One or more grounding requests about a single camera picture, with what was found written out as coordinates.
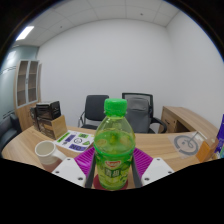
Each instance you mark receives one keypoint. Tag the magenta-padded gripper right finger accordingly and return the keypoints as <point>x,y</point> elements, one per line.
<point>156,170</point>

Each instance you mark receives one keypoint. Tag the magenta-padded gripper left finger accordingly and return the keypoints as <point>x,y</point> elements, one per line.
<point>68,170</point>

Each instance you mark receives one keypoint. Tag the green drink bottle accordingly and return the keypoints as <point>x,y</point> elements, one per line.
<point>114,150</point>

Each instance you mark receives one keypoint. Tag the white and brown mug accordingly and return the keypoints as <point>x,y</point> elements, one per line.
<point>46,151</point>

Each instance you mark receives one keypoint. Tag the printed paper leaflet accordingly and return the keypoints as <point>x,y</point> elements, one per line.
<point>75,140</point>

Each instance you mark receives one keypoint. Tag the tan and black box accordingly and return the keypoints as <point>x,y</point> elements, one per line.
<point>55,128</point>

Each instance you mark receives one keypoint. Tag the orange cardboard box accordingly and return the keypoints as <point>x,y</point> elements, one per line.
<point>205,151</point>

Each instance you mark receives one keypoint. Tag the wooden side desk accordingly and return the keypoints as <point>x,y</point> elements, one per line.
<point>186,120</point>

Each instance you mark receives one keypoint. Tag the grey mesh office chair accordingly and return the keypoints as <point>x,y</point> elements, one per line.
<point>140,113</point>

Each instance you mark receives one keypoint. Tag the dark printed box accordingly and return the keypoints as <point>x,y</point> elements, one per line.
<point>33,118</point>

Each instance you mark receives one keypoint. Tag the black ribbed box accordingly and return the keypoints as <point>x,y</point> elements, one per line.
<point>48,110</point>

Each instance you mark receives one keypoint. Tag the black visitor chair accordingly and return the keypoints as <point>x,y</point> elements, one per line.
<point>95,110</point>

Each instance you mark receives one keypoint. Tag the black sofa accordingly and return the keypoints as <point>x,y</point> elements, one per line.
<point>8,131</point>

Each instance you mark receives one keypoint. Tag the purple package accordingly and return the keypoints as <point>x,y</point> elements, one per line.
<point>220,133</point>

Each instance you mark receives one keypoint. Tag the wooden shelf unit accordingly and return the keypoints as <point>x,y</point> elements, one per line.
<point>28,86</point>

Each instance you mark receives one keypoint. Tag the ceiling light panel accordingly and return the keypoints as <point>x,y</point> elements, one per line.
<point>25,33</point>

